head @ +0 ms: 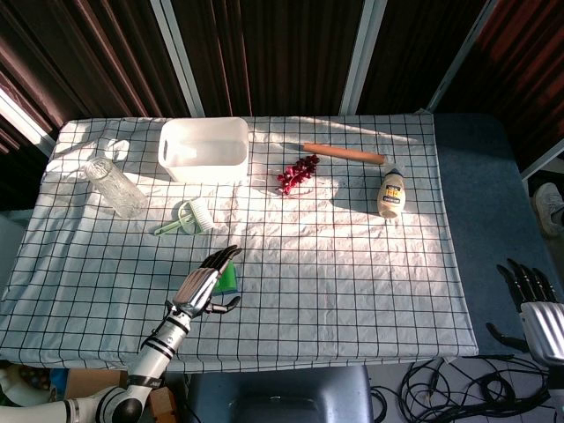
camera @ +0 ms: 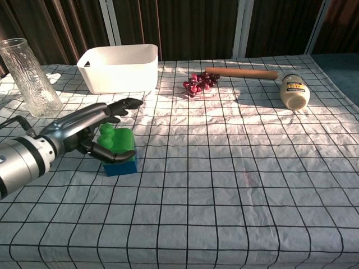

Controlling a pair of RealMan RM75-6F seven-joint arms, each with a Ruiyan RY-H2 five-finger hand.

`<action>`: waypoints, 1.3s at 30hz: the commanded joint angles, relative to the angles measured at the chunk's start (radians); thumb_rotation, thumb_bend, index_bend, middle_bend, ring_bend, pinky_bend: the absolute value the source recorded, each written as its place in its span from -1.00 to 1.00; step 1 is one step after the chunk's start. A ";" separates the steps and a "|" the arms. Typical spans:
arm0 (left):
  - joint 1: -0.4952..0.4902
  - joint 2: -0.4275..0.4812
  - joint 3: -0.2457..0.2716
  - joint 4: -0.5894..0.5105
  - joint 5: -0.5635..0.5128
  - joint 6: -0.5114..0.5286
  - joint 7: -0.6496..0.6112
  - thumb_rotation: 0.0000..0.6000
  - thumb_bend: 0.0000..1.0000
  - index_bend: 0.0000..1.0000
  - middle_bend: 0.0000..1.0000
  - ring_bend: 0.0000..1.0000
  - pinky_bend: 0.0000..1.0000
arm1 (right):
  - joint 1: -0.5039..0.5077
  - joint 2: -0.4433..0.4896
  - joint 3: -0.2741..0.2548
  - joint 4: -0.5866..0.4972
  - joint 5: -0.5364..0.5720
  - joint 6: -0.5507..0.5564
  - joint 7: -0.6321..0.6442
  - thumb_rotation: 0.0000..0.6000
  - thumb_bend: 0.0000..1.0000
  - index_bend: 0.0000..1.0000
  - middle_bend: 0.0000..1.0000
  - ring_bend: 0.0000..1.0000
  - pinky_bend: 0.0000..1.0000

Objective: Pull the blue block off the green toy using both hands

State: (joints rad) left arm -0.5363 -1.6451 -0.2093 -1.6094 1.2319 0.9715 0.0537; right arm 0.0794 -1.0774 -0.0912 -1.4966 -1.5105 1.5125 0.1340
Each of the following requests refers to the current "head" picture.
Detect black cable tangle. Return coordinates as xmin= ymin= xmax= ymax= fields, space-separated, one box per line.
xmin=369 ymin=352 xmax=557 ymax=423

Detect checked white tablecloth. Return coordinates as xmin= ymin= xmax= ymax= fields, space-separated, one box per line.
xmin=0 ymin=115 xmax=479 ymax=370

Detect dark brown curtain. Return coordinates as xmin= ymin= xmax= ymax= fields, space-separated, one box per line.
xmin=0 ymin=0 xmax=564 ymax=177

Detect mayonnaise squeeze bottle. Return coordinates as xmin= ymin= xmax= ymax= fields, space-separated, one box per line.
xmin=378 ymin=161 xmax=407 ymax=219

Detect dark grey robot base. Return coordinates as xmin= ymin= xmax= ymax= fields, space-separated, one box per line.
xmin=188 ymin=364 xmax=375 ymax=423

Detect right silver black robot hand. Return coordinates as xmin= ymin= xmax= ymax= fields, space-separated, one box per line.
xmin=486 ymin=257 xmax=564 ymax=367

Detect green dustpan brush set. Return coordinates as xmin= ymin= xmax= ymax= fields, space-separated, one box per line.
xmin=153 ymin=197 xmax=218 ymax=236

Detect cardboard box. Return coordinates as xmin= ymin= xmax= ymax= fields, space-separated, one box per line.
xmin=65 ymin=367 xmax=177 ymax=419

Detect wooden rolling pin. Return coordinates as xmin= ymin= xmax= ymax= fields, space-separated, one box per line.
xmin=301 ymin=142 xmax=386 ymax=166

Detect clear glass bottle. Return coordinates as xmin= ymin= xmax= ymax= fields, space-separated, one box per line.
xmin=84 ymin=156 xmax=149 ymax=219

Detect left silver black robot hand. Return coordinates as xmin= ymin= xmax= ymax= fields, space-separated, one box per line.
xmin=173 ymin=244 xmax=243 ymax=319

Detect white sneaker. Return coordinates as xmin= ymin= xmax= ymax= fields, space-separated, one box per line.
xmin=530 ymin=182 xmax=564 ymax=239

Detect white plastic storage bin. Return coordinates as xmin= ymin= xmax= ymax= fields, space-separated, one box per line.
xmin=158 ymin=116 xmax=250 ymax=184

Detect red artificial berry sprig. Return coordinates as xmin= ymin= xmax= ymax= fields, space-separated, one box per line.
xmin=276 ymin=153 xmax=321 ymax=196

